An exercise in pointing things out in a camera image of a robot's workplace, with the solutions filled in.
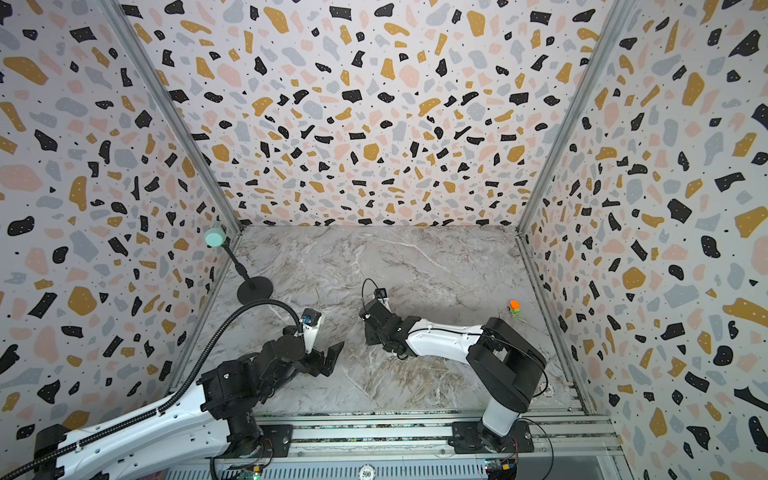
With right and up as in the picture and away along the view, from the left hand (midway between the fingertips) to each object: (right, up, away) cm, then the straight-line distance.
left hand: (333, 334), depth 73 cm
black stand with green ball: (-33, +8, +27) cm, 44 cm away
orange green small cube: (+53, +3, +24) cm, 59 cm away
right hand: (+8, 0, +15) cm, 17 cm away
